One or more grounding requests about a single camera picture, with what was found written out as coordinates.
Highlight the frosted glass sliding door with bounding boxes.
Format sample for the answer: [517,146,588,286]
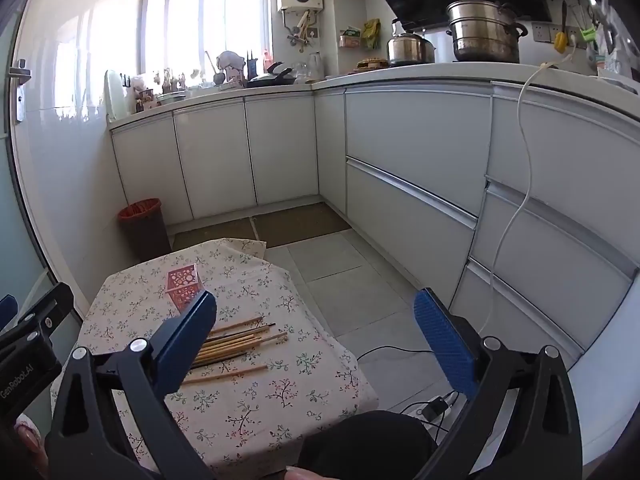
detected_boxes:
[0,125,57,311]

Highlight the silver door handle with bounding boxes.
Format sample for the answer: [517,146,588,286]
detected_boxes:
[10,58,29,124]

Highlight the white cutting board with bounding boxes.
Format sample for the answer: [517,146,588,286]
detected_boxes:
[103,69,127,122]

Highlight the hanging scissors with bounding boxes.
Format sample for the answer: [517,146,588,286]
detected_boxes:
[585,0,617,57]

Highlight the yellow hanging tool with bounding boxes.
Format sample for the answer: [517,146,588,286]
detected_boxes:
[554,0,570,54]

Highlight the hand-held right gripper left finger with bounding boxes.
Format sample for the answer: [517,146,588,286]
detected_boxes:
[44,289,218,480]

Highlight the person's left hand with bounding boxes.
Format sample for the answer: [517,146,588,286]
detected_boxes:
[12,417,48,467]

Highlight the steel steamer pot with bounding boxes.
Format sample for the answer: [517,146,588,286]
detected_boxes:
[446,0,529,64]

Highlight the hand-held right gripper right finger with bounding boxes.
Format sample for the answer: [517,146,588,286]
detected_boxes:
[413,287,583,480]

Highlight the black power adapter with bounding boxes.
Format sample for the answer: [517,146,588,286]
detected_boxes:
[421,396,452,419]

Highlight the bundle of wooden chopsticks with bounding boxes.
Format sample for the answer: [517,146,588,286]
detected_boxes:
[181,315,289,387]

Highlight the white power cable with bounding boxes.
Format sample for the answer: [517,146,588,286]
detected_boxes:
[486,56,572,342]

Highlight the white kitchen countertop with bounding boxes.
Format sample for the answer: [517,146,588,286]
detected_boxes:
[107,60,640,128]

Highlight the person's leg in black pants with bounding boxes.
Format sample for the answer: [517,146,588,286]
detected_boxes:
[298,409,437,480]

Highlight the kitchen window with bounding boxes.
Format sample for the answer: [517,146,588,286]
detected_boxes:
[137,0,273,78]

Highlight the floral tablecloth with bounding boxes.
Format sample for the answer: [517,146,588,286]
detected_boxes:
[50,237,379,480]

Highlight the steel kettle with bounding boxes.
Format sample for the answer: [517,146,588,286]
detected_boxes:
[387,19,437,66]

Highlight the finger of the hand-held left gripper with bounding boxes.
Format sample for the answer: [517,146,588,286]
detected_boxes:
[0,294,19,330]
[0,282,74,361]

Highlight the black frying pan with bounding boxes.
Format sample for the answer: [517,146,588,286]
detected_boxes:
[247,62,297,87]

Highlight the brown floor mat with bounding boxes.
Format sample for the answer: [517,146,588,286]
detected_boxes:
[250,202,352,248]
[167,217,258,252]

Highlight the brown trash bin red liner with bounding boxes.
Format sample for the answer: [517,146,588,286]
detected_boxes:
[118,198,172,262]

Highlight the wall rack with packets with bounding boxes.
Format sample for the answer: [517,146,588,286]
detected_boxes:
[339,19,382,52]

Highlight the black floor cable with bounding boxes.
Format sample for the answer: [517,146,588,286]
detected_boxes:
[356,347,454,442]

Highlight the pink perforated utensil holder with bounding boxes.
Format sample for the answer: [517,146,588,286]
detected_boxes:
[166,263,207,312]

